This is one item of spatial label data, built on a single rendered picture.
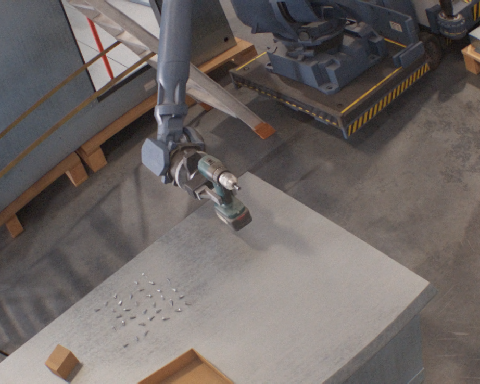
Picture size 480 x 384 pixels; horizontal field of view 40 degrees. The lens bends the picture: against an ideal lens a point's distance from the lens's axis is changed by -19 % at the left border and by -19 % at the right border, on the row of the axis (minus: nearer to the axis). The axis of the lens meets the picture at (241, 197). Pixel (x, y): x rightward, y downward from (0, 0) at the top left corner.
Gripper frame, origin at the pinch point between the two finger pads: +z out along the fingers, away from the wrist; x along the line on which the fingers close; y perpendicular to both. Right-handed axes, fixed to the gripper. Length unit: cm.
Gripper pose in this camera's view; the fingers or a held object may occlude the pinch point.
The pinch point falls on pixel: (224, 194)
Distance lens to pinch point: 247.8
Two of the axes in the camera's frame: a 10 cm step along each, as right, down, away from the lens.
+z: 5.4, 4.0, -7.4
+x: -7.9, 5.5, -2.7
